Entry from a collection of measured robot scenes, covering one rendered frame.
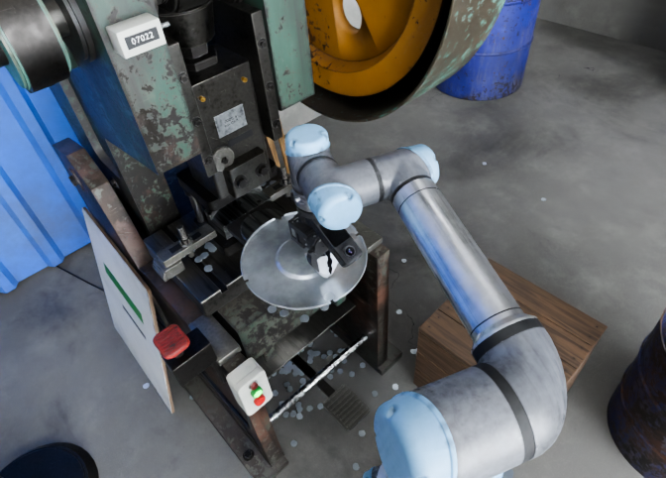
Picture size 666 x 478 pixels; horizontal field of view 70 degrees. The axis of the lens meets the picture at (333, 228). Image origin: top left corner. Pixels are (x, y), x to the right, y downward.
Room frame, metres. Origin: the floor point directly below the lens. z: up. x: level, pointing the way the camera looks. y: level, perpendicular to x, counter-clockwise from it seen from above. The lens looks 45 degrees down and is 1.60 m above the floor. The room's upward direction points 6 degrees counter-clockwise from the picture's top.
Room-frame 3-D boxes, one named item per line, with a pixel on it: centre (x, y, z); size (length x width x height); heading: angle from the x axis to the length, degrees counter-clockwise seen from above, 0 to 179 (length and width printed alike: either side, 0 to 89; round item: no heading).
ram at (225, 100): (0.92, 0.22, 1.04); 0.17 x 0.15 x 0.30; 39
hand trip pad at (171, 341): (0.57, 0.36, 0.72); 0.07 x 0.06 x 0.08; 39
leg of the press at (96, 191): (0.89, 0.54, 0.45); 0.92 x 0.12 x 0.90; 39
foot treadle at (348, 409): (0.85, 0.16, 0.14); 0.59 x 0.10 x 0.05; 39
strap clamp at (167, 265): (0.85, 0.38, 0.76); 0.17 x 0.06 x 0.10; 129
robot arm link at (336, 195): (0.59, -0.02, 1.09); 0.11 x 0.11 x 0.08; 17
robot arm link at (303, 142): (0.68, 0.03, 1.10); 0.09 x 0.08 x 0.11; 17
